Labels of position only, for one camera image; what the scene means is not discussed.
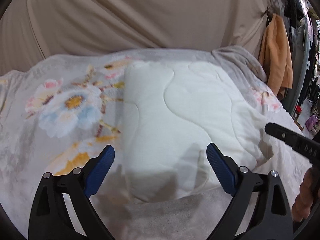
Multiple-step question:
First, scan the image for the cream quilted jacket brown trim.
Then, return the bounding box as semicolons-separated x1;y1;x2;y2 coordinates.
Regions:
122;61;272;203

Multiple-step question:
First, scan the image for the person's right hand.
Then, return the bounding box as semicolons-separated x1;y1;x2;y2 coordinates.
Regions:
291;168;313;222

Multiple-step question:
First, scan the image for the grey floral fleece blanket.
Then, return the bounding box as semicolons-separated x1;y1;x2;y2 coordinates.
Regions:
1;46;310;239

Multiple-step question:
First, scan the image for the beige curtain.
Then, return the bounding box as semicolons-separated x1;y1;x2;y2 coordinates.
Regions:
1;0;268;74

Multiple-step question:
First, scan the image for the orange hanging garment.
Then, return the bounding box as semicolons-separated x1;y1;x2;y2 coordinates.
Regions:
258;14;293;100

